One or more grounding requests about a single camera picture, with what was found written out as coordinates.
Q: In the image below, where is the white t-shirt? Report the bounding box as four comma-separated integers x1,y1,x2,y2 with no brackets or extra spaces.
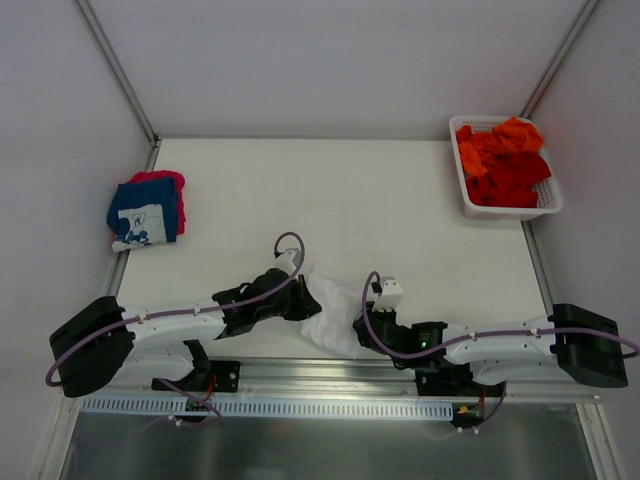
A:
300,261,367,360

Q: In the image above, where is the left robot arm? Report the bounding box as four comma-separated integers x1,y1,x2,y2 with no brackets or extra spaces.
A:
45,268,322,398

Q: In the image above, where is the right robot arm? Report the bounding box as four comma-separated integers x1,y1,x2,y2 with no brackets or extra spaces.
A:
353,303,629,397

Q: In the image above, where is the folded blue printed t-shirt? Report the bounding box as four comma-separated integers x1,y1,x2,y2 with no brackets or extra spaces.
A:
106,183,177,253

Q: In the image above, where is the red t-shirt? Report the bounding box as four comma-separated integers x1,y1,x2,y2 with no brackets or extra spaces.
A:
466,152,552,208

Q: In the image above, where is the orange t-shirt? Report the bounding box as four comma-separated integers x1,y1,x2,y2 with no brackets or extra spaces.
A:
455,117,544,177

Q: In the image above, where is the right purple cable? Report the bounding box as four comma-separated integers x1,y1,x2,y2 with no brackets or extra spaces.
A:
361,270,640,433

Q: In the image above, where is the purple cable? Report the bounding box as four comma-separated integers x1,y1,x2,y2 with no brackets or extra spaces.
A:
361,270,640,433
45,231,307,447

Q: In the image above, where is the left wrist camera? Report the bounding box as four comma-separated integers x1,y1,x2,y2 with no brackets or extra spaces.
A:
273,248,301,276

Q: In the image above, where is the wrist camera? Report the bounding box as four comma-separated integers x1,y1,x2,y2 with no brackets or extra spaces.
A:
371,276,403,312
273,248,301,276

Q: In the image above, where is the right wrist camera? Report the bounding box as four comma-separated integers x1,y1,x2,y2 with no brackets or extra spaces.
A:
371,276,403,312

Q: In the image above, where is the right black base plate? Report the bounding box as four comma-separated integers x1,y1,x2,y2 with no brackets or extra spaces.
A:
415,365,504,398

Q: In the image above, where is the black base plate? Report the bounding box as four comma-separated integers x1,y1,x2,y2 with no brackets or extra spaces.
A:
415,365,504,398
151,358,241,394

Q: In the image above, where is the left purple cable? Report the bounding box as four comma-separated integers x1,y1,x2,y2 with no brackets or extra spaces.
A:
45,231,307,447

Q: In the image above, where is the aluminium mounting rail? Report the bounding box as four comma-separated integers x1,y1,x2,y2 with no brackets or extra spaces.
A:
63,345,601,403

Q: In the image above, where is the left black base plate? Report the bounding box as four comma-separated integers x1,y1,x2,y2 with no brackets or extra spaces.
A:
151,358,241,394

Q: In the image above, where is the white slotted cable duct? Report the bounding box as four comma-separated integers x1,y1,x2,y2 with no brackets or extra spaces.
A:
82,395,454,422

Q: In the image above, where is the left aluminium frame post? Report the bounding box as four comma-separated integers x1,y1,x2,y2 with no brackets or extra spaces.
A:
72,0,159,146

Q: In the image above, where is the aluminium frame post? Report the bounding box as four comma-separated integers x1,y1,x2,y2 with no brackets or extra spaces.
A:
520,0,602,119
72,0,159,146

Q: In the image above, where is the right aluminium frame post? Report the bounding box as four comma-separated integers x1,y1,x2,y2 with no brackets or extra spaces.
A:
520,0,602,119

